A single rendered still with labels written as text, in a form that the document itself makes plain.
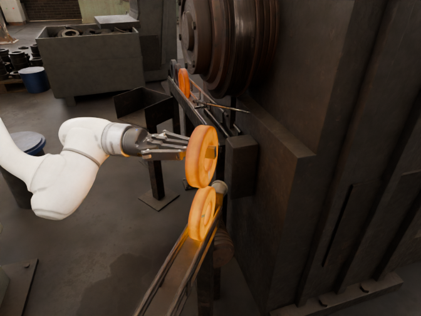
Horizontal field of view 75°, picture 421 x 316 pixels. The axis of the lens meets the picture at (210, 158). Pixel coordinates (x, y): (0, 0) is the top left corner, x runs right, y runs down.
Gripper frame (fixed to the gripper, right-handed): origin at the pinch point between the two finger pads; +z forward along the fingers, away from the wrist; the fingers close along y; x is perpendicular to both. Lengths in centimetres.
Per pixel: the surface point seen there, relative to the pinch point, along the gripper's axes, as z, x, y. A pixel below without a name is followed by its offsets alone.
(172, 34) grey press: -151, -24, -305
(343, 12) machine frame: 27.6, 28.2, -16.3
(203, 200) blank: 0.4, -13.8, 2.7
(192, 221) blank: -1.5, -17.8, 7.1
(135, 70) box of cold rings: -168, -50, -228
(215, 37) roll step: -5.0, 21.0, -29.5
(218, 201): 1.2, -23.0, -7.6
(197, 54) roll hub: -10.9, 16.1, -29.5
